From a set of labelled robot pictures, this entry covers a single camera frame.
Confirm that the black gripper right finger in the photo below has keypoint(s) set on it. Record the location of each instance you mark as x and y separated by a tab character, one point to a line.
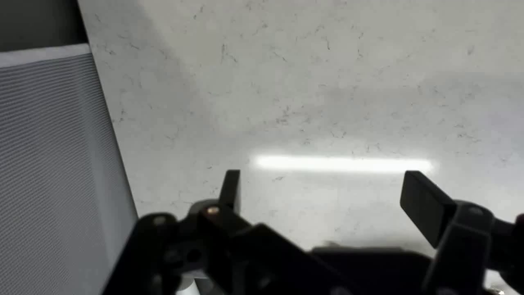
469	240

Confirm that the grey perforated panel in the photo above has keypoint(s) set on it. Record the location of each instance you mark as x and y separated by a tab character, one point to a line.
66	205

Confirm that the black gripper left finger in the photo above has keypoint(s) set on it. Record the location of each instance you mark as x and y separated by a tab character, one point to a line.
215	240

